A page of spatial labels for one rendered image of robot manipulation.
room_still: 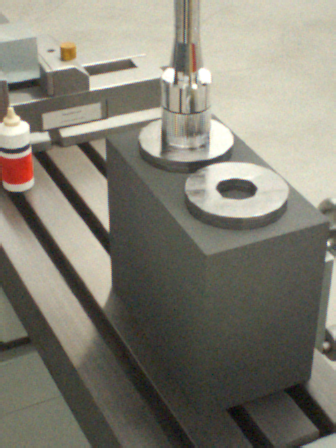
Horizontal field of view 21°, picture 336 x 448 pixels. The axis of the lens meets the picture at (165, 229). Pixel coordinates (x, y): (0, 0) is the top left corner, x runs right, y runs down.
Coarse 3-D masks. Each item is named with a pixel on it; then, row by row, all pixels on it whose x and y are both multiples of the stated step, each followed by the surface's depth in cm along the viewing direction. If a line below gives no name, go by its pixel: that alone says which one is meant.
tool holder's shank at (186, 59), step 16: (176, 0) 78; (192, 0) 78; (176, 16) 79; (192, 16) 79; (176, 32) 80; (192, 32) 80; (176, 48) 81; (192, 48) 80; (176, 64) 81; (192, 64) 81
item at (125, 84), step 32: (96, 64) 132; (128, 64) 134; (0, 96) 119; (32, 96) 123; (64, 96) 123; (96, 96) 125; (128, 96) 128; (160, 96) 130; (32, 128) 124; (64, 128) 126; (96, 128) 127; (128, 128) 129
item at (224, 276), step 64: (128, 192) 87; (192, 192) 79; (256, 192) 79; (128, 256) 92; (192, 256) 76; (256, 256) 76; (320, 256) 79; (192, 320) 80; (256, 320) 80; (192, 384) 84; (256, 384) 85
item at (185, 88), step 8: (168, 72) 84; (200, 72) 84; (208, 72) 84; (168, 80) 82; (176, 80) 82; (184, 80) 82; (192, 80) 82; (200, 80) 82; (208, 80) 82; (168, 88) 82; (176, 88) 82; (184, 88) 81; (192, 88) 81; (200, 88) 82; (208, 88) 83; (184, 96) 82; (192, 96) 82
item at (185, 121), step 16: (176, 96) 82; (208, 96) 83; (176, 112) 83; (192, 112) 83; (208, 112) 84; (176, 128) 84; (192, 128) 84; (208, 128) 85; (176, 144) 85; (192, 144) 85
